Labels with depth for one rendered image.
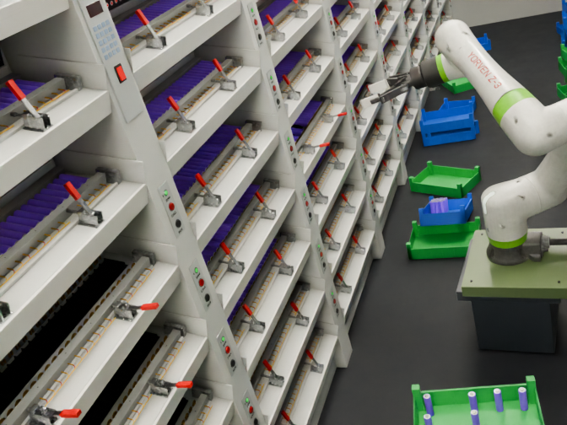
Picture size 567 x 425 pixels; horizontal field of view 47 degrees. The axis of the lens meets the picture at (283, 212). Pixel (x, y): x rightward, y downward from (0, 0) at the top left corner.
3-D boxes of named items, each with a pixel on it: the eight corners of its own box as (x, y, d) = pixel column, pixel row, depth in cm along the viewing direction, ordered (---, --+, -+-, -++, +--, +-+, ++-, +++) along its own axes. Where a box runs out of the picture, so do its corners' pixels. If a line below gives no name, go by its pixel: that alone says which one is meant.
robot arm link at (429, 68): (436, 49, 215) (433, 58, 207) (449, 81, 219) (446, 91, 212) (419, 56, 218) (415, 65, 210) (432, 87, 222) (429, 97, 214)
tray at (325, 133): (344, 115, 265) (346, 92, 260) (303, 186, 216) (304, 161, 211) (297, 109, 270) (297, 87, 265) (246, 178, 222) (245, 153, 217)
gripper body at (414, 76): (427, 89, 214) (400, 99, 218) (429, 81, 221) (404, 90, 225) (418, 69, 211) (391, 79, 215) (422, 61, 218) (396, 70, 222)
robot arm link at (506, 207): (543, 235, 212) (538, 185, 203) (501, 254, 210) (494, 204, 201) (520, 218, 224) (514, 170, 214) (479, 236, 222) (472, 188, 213)
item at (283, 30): (321, 16, 247) (322, -22, 240) (271, 71, 198) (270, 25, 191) (271, 13, 252) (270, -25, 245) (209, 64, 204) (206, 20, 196)
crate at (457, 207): (430, 212, 321) (429, 196, 319) (473, 208, 313) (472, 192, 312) (419, 226, 294) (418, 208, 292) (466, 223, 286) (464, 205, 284)
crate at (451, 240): (482, 231, 295) (479, 216, 291) (478, 256, 278) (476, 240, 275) (415, 234, 306) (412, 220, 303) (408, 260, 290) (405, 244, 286)
